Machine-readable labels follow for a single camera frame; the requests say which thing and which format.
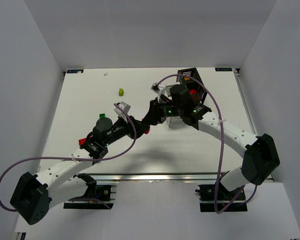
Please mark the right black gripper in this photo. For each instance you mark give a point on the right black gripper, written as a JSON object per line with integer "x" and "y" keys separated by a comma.
{"x": 156, "y": 111}

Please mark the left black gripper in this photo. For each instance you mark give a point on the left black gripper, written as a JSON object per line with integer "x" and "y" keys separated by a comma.
{"x": 132, "y": 127}

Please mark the red lime rounded lego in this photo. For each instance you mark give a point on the red lime rounded lego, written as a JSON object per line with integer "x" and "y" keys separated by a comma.
{"x": 193, "y": 91}

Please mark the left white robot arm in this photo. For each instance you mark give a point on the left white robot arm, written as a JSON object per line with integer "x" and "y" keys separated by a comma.
{"x": 36, "y": 194}

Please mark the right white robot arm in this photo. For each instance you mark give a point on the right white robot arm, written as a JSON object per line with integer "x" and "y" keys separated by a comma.
{"x": 259, "y": 153}

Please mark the white slotted container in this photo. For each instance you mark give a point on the white slotted container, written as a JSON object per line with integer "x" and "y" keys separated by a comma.
{"x": 178, "y": 96}

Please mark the lime small lego brick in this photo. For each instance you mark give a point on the lime small lego brick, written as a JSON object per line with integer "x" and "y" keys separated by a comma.
{"x": 121, "y": 92}

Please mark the green square lego brick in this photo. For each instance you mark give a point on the green square lego brick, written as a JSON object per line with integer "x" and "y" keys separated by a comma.
{"x": 102, "y": 116}

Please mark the black slotted container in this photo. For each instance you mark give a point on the black slotted container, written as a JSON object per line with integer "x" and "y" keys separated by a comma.
{"x": 201, "y": 95}

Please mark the right blue label sticker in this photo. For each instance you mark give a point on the right blue label sticker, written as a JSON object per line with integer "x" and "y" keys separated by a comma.
{"x": 223, "y": 69}

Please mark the blue label sticker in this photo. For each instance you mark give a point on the blue label sticker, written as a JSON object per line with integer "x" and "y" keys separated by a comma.
{"x": 74, "y": 71}
{"x": 223, "y": 69}

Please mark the left blue label sticker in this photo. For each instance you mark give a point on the left blue label sticker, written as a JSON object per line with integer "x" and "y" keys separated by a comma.
{"x": 74, "y": 71}

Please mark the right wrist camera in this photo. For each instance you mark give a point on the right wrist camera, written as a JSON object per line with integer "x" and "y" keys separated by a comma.
{"x": 160, "y": 90}

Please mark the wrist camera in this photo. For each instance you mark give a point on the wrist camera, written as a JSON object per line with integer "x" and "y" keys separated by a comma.
{"x": 160, "y": 90}
{"x": 122, "y": 109}

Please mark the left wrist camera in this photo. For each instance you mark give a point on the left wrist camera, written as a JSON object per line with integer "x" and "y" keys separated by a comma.
{"x": 122, "y": 109}

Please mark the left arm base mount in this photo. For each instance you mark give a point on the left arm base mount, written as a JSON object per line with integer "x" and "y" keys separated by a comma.
{"x": 96, "y": 196}

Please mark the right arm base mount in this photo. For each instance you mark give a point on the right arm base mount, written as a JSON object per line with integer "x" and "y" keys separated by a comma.
{"x": 206, "y": 193}

